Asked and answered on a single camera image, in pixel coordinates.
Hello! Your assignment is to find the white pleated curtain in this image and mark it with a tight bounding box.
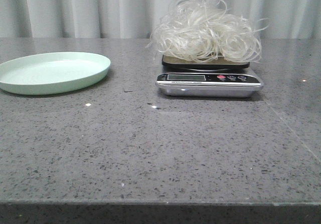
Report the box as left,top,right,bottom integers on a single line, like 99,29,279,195
1,0,320,39

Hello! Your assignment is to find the black silver kitchen scale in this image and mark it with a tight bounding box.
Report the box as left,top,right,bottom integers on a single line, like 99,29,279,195
156,55,263,98

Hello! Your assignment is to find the white translucent vermicelli bundle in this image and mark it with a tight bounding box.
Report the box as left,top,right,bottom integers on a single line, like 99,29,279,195
149,0,262,63

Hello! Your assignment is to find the light green round plate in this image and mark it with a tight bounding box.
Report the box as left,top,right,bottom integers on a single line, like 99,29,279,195
1,52,111,95

